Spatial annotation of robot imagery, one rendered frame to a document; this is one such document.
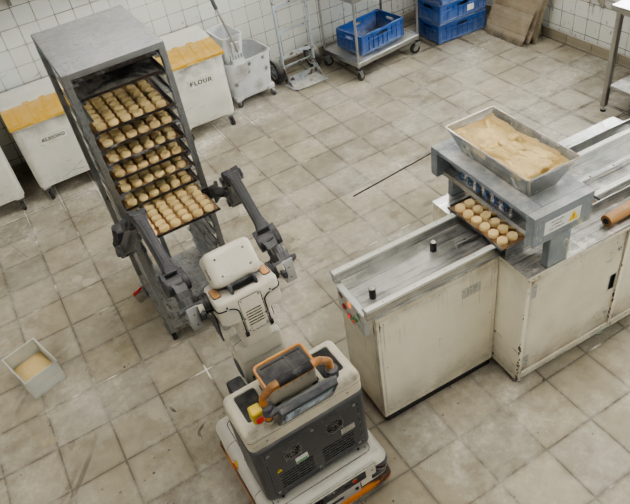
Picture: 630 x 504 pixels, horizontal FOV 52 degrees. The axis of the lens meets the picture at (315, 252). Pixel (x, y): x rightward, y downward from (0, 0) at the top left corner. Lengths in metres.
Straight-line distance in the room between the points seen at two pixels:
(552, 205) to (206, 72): 3.63
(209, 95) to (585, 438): 4.03
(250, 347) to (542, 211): 1.37
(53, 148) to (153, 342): 2.09
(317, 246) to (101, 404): 1.74
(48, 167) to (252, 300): 3.36
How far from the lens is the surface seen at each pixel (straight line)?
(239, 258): 2.57
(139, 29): 3.36
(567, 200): 2.92
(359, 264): 3.03
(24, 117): 5.57
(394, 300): 2.85
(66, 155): 5.67
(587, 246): 3.22
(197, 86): 5.77
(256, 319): 2.67
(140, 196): 3.51
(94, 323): 4.50
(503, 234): 3.14
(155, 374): 4.03
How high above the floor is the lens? 2.96
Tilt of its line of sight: 41 degrees down
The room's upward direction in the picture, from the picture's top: 10 degrees counter-clockwise
